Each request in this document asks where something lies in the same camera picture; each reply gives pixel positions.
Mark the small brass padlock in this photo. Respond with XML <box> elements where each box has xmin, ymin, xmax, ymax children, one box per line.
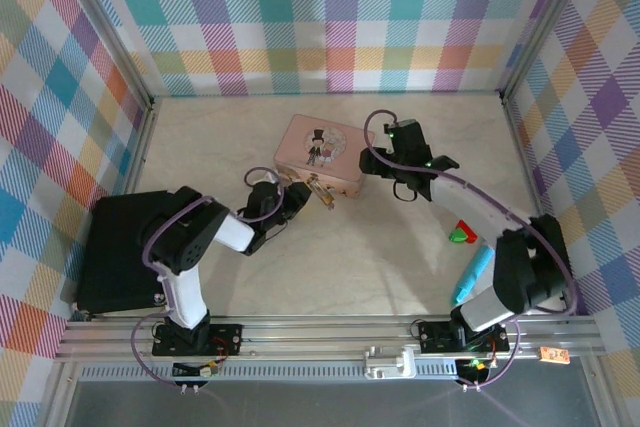
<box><xmin>308</xmin><ymin>174</ymin><xmax>332</xmax><ymax>204</ymax></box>

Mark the pink tin box with couple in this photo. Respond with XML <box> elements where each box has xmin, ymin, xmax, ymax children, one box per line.
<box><xmin>273</xmin><ymin>113</ymin><xmax>370</xmax><ymax>201</ymax></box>

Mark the red green toy block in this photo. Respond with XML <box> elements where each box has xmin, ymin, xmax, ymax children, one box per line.
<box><xmin>448</xmin><ymin>219</ymin><xmax>479</xmax><ymax>246</ymax></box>

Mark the turquoise marker pen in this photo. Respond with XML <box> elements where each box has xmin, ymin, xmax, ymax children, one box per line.
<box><xmin>452</xmin><ymin>245</ymin><xmax>496</xmax><ymax>306</ymax></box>

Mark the black hard case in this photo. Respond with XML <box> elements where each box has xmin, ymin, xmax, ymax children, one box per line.
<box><xmin>74</xmin><ymin>190</ymin><xmax>181</xmax><ymax>313</ymax></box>

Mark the grey metal panel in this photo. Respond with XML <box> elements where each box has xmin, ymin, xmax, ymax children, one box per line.
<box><xmin>64</xmin><ymin>380</ymin><xmax>601</xmax><ymax>427</ymax></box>

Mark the orange paper tag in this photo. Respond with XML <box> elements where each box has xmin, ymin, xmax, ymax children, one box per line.
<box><xmin>539</xmin><ymin>346</ymin><xmax>572</xmax><ymax>365</ymax></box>

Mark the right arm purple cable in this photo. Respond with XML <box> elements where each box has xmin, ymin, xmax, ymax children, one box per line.
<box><xmin>363</xmin><ymin>108</ymin><xmax>580</xmax><ymax>391</ymax></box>

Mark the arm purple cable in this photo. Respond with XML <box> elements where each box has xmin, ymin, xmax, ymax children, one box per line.
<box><xmin>130</xmin><ymin>166</ymin><xmax>281</xmax><ymax>388</ymax></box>
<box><xmin>363</xmin><ymin>108</ymin><xmax>580</xmax><ymax>391</ymax></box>

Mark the thin black cable loop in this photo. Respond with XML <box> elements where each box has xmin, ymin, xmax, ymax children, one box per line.
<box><xmin>391</xmin><ymin>178</ymin><xmax>422</xmax><ymax>204</ymax></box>

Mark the aluminium side rail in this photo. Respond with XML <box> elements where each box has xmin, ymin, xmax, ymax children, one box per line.
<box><xmin>501</xmin><ymin>96</ymin><xmax>576</xmax><ymax>318</ymax></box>

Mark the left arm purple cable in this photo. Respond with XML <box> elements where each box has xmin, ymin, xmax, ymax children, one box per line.
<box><xmin>130</xmin><ymin>166</ymin><xmax>281</xmax><ymax>388</ymax></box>

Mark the aluminium mounting rail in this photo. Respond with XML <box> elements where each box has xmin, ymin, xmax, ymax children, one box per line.
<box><xmin>53</xmin><ymin>314</ymin><xmax>604</xmax><ymax>364</ymax></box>

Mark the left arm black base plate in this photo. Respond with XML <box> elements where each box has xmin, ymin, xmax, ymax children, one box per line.
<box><xmin>151</xmin><ymin>322</ymin><xmax>245</xmax><ymax>359</ymax></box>

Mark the perforated metal cable tray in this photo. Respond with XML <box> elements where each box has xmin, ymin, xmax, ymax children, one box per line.
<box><xmin>77</xmin><ymin>364</ymin><xmax>506</xmax><ymax>383</ymax></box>

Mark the small wired connector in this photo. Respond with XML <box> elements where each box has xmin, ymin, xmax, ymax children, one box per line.
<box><xmin>457</xmin><ymin>356</ymin><xmax>496</xmax><ymax>383</ymax></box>
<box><xmin>171</xmin><ymin>359</ymin><xmax>222</xmax><ymax>381</ymax></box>

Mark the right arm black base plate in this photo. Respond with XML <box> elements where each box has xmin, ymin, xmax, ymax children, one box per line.
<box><xmin>416</xmin><ymin>319</ymin><xmax>512</xmax><ymax>356</ymax></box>

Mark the white plastic rail clamp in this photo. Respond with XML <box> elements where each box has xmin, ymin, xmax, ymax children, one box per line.
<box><xmin>362</xmin><ymin>344</ymin><xmax>417</xmax><ymax>381</ymax></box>

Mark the aluminium frame post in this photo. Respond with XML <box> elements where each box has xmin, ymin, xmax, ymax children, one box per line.
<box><xmin>49</xmin><ymin>0</ymin><xmax>157</xmax><ymax>109</ymax></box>
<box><xmin>498</xmin><ymin>0</ymin><xmax>602</xmax><ymax>104</ymax></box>

